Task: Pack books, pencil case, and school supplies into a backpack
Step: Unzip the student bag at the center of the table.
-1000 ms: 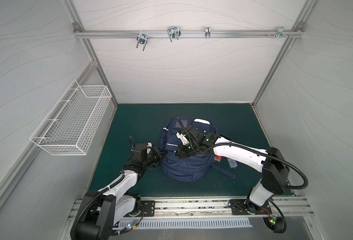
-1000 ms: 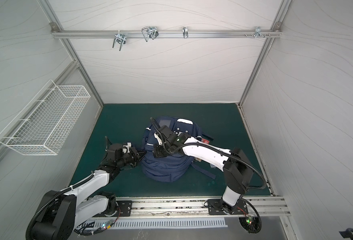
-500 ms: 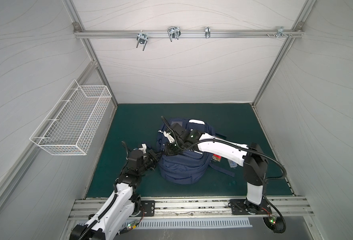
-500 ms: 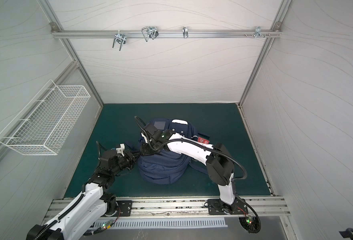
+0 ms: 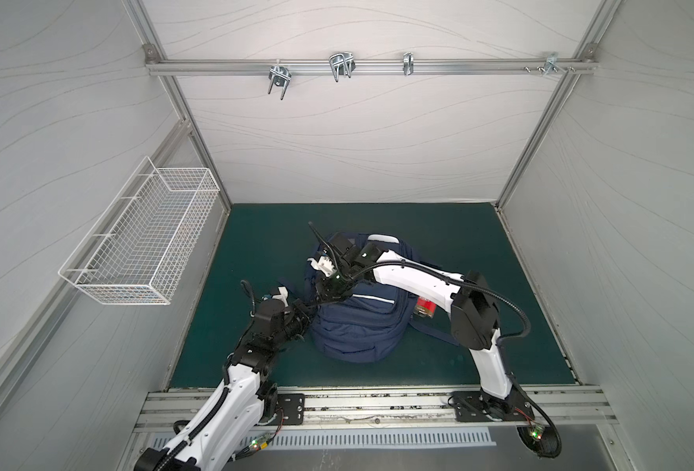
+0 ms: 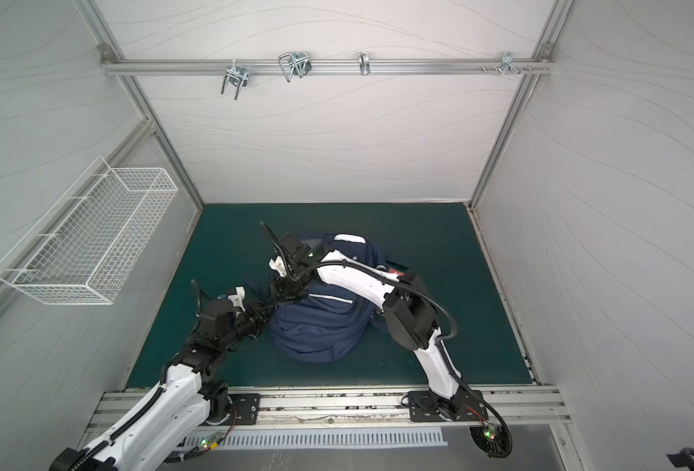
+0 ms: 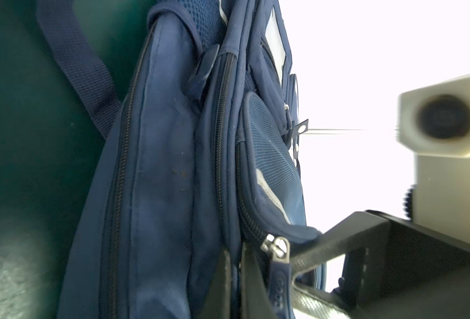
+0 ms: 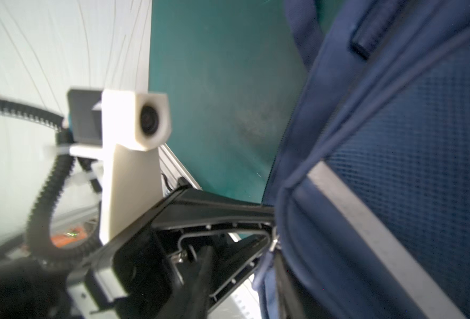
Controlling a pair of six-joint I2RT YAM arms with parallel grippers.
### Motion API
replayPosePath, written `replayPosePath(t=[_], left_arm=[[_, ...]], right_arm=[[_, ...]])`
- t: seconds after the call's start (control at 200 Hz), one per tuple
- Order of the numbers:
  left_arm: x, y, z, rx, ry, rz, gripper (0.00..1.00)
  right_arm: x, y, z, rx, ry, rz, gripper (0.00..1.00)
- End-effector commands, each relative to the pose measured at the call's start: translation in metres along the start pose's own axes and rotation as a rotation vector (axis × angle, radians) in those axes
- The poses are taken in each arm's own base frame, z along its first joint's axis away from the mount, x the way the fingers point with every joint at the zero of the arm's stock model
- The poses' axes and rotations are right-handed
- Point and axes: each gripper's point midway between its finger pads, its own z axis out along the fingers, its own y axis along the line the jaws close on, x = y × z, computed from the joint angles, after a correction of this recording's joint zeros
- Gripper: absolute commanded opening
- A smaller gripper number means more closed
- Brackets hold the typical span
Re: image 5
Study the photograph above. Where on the navy blue backpack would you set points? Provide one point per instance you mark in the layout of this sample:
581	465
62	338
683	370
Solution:
368	325

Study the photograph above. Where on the metal double hook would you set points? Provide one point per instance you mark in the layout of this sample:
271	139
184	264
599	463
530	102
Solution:
342	64

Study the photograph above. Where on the small metal hook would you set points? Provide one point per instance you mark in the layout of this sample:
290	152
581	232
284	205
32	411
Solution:
408	64

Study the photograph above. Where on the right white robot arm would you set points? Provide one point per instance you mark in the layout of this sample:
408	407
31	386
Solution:
467	308

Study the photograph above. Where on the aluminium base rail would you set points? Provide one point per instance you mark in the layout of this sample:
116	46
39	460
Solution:
405	407

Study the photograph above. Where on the white wire basket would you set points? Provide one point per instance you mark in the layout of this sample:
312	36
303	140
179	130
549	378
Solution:
137	250

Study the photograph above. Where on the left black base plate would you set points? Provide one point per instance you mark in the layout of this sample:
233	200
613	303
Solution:
284	409

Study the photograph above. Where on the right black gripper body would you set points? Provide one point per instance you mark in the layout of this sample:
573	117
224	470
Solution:
335	283

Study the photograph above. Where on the aluminium cross bar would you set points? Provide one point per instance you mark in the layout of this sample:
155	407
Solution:
364	67

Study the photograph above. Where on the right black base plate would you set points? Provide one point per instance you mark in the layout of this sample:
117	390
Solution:
479	406

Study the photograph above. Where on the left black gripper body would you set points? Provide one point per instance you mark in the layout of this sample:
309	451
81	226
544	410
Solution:
299	315

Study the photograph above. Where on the red booklet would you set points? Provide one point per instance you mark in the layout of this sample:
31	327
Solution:
425	308

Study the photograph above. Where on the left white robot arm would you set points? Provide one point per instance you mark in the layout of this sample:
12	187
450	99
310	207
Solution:
245	397

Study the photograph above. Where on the metal bracket with screws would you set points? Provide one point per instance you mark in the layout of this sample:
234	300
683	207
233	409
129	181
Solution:
552	65

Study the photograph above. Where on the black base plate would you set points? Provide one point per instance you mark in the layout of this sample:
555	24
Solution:
284	409
479	406

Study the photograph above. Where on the white slotted cable duct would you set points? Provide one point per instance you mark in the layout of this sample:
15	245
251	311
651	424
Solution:
396	438

